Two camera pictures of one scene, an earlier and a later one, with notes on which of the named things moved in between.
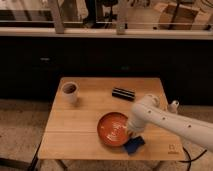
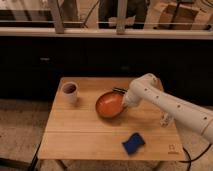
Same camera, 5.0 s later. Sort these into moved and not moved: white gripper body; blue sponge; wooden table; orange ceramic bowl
Moved: orange ceramic bowl; white gripper body
Not moved: wooden table; blue sponge
